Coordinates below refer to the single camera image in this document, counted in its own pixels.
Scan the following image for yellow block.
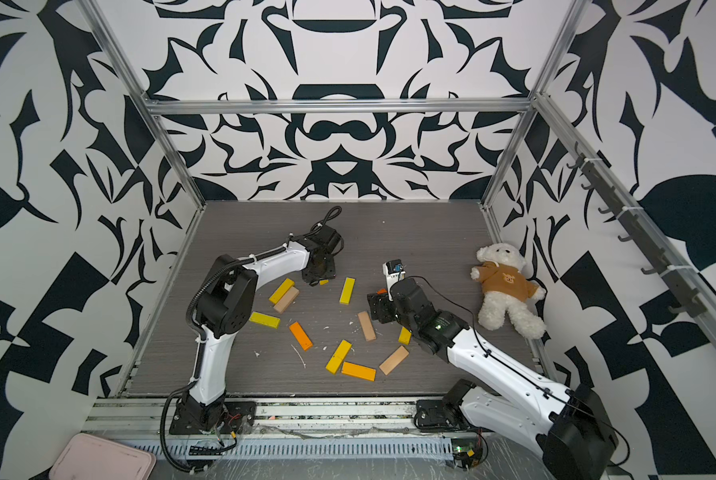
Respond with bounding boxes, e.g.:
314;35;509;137
249;312;281;329
339;277;356;305
326;340;352;374
269;278;295;305
398;327;412;345

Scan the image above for natural wood block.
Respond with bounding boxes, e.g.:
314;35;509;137
274;287;300;313
358;311;377;342
379;345;409;376

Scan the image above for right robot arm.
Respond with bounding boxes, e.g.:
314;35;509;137
367;276;619;479

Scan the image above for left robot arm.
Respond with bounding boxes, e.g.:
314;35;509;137
177;223;344;430

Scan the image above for natural wood block bottom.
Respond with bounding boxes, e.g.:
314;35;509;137
379;345;409;376

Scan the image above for orange-yellow block bottom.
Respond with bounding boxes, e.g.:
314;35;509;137
341;362;377;382

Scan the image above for white teddy bear brown shirt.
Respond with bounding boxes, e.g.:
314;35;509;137
471;243;546;340

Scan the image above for orange block lower left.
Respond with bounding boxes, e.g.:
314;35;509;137
289;322;314;351

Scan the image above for green circuit board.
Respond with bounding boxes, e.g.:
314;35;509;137
450;438;487;470

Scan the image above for pink tray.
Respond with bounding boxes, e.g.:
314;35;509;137
49;433;157;480

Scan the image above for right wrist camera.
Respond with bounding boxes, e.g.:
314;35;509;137
383;259;406;291

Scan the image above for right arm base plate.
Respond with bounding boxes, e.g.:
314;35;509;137
413;399;471;433

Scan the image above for white cable duct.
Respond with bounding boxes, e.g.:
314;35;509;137
120;437;455;462

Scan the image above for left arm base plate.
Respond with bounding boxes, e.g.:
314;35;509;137
168;398;257;435

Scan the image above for wall hook rail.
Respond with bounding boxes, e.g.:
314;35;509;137
571;153;708;318

